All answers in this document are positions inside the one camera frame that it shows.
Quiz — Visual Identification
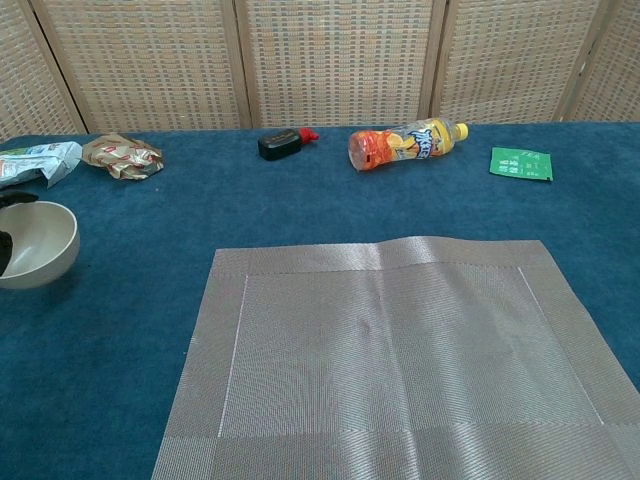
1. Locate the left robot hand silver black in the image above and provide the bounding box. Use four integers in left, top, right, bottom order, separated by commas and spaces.
0, 191, 40, 276

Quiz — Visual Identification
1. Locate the white bowl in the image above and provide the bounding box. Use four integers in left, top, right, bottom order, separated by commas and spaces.
0, 200, 81, 290

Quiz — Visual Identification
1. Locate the brown woven placemat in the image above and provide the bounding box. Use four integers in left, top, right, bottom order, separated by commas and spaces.
150, 234, 640, 480

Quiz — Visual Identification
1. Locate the white snack bag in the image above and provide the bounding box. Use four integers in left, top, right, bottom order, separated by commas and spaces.
0, 140, 84, 190

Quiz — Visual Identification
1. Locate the gold red snack wrapper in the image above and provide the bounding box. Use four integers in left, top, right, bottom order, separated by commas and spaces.
81, 132, 165, 181

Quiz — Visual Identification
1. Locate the black bottle red cap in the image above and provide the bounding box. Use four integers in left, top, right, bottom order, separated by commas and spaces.
257, 126, 320, 162

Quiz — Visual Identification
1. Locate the woven bamboo folding screen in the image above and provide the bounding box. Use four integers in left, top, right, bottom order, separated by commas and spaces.
0, 0, 640, 144

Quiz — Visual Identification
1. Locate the orange drink bottle yellow cap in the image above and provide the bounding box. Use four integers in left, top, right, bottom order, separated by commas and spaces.
348, 116, 470, 174

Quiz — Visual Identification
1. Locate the green tea sachet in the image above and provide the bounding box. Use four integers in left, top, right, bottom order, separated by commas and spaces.
489, 146, 555, 183

